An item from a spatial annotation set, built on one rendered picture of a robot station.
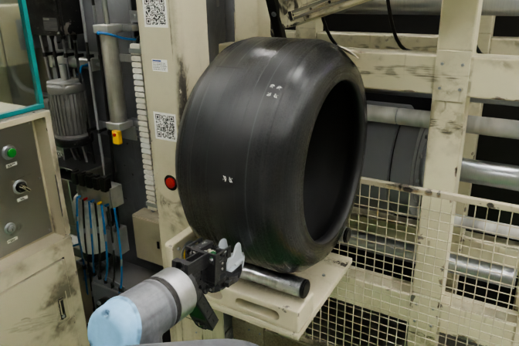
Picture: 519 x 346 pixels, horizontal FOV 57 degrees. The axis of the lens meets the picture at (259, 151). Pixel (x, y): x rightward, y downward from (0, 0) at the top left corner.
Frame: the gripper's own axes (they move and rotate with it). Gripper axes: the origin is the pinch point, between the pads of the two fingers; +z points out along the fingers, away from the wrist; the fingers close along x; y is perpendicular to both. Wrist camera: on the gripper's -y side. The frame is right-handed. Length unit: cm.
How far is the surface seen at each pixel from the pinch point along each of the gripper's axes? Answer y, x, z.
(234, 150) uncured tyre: 24.6, -0.5, -3.7
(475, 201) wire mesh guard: 5, -40, 58
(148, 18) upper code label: 49, 35, 11
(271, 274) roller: -8.2, -2.1, 11.6
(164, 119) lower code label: 24.5, 32.7, 14.2
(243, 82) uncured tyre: 37.2, 2.0, 2.9
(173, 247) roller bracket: -6.5, 23.9, 7.1
